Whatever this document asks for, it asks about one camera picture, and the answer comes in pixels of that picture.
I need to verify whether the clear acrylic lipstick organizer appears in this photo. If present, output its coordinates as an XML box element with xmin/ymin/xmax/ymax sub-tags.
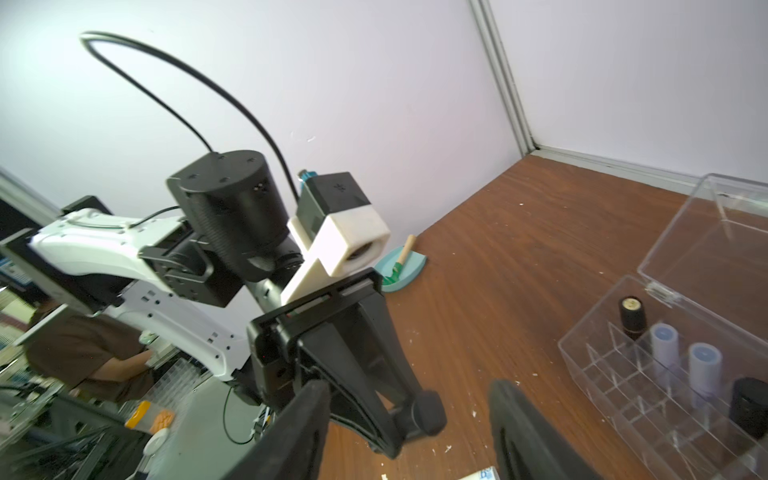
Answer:
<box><xmin>559</xmin><ymin>174</ymin><xmax>767</xmax><ymax>479</ymax></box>

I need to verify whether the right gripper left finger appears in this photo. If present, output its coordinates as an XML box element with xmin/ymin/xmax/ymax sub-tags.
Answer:
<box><xmin>225</xmin><ymin>380</ymin><xmax>331</xmax><ymax>480</ymax></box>

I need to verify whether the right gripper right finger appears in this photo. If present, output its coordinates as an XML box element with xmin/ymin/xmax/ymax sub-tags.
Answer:
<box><xmin>489</xmin><ymin>380</ymin><xmax>600</xmax><ymax>479</ymax></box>

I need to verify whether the green rake wooden handle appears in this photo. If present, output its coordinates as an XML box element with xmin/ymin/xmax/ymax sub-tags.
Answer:
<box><xmin>383</xmin><ymin>234</ymin><xmax>417</xmax><ymax>285</ymax></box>

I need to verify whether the black lipstick gold band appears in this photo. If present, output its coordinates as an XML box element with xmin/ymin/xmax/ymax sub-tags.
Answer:
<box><xmin>619</xmin><ymin>296</ymin><xmax>647</xmax><ymax>341</ymax></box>

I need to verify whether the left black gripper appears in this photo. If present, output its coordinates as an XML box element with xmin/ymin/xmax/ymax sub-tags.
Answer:
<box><xmin>137</xmin><ymin>150</ymin><xmax>447</xmax><ymax>459</ymax></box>

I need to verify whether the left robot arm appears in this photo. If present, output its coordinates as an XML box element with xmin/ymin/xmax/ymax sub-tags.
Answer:
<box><xmin>1</xmin><ymin>150</ymin><xmax>447</xmax><ymax>458</ymax></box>

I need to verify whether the person in brown shirt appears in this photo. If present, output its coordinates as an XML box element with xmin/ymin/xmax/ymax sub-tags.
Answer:
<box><xmin>22</xmin><ymin>311</ymin><xmax>154</xmax><ymax>403</ymax></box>

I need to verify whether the teal dustpan tray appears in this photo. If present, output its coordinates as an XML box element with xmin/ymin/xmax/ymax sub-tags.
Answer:
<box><xmin>374</xmin><ymin>247</ymin><xmax>427</xmax><ymax>293</ymax></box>

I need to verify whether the black lipstick pair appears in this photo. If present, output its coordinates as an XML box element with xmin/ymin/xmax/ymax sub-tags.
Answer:
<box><xmin>729</xmin><ymin>377</ymin><xmax>768</xmax><ymax>440</ymax></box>

